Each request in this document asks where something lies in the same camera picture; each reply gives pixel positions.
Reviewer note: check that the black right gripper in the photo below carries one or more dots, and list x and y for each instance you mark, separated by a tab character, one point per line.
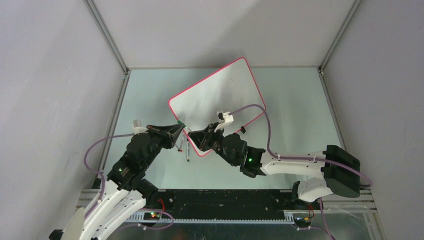
203	138

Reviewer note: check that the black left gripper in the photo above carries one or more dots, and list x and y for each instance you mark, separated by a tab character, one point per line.
170	141

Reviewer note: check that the green whiteboard marker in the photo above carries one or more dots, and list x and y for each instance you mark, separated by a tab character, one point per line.
185	127

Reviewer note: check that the pink-framed whiteboard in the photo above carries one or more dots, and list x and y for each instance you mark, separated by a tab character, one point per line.
228	89

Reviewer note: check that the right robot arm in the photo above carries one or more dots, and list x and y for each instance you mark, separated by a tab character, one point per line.
331	171

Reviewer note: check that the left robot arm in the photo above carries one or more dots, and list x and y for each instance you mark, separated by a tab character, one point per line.
124	190

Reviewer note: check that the blue-capped whiteboard marker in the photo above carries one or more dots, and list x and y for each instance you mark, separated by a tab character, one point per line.
187	150

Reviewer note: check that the red-capped whiteboard marker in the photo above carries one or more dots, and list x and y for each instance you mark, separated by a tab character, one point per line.
181	145

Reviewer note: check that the left electronics board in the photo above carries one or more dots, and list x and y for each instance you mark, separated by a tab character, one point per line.
151	216

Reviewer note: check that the electronics board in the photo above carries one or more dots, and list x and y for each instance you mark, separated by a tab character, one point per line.
302	223
151	216

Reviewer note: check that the right electronics board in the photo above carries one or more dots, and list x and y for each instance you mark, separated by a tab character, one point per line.
302	223

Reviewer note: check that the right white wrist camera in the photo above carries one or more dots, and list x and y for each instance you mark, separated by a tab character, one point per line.
224	120

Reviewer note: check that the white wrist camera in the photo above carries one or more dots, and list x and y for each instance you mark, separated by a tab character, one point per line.
224	120
137	127

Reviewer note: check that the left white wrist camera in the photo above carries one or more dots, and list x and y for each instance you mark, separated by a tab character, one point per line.
137	127

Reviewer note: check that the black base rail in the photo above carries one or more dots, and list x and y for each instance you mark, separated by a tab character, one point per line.
228	204

